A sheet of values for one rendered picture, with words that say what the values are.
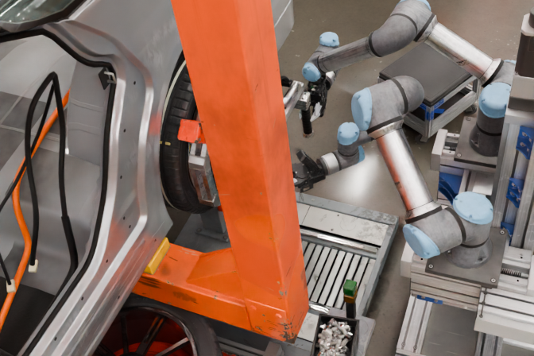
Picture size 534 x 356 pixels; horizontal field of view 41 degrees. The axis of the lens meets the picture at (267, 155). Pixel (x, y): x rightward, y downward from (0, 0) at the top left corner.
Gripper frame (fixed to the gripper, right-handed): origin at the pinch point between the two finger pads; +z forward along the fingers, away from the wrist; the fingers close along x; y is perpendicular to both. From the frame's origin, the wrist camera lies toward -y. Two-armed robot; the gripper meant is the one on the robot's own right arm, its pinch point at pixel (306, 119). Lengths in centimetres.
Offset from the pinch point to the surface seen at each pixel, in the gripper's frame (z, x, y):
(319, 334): 71, 28, -29
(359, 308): 30, 28, -75
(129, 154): 63, -34, 35
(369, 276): 12, 27, -77
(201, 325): 79, -14, -33
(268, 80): 67, 21, 81
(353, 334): 66, 38, -31
